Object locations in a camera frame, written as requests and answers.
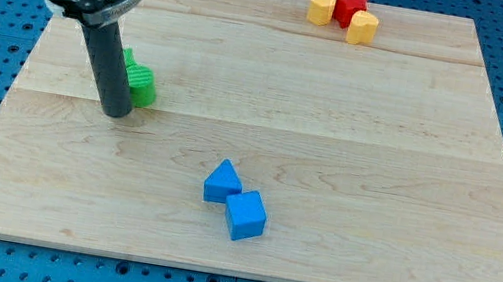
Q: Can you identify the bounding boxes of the green cylinder block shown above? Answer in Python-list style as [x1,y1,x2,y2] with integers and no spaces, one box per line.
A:
[126,64,157,108]

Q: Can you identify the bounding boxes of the green star block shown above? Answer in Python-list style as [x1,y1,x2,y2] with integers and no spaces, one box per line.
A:
[123,47,136,68]

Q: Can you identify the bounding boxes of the blue triangle block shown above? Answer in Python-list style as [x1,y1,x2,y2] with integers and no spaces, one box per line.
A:
[203,159,243,203]

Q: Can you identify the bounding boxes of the blue cube block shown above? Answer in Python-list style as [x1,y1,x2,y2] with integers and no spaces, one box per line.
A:
[225,190,267,241]

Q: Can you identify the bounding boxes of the wooden board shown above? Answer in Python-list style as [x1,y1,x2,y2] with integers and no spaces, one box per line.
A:
[0,0,503,282]

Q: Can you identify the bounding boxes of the yellow hexagon block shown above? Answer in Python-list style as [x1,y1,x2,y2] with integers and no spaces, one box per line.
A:
[306,0,337,26]

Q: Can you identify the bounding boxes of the yellow heart block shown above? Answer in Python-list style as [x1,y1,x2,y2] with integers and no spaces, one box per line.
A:
[345,10,380,45]

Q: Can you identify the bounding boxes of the red star block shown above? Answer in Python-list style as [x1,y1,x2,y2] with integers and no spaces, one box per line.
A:
[332,0,368,28]

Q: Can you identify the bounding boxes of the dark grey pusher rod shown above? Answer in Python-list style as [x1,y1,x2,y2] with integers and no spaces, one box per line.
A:
[82,23,133,118]

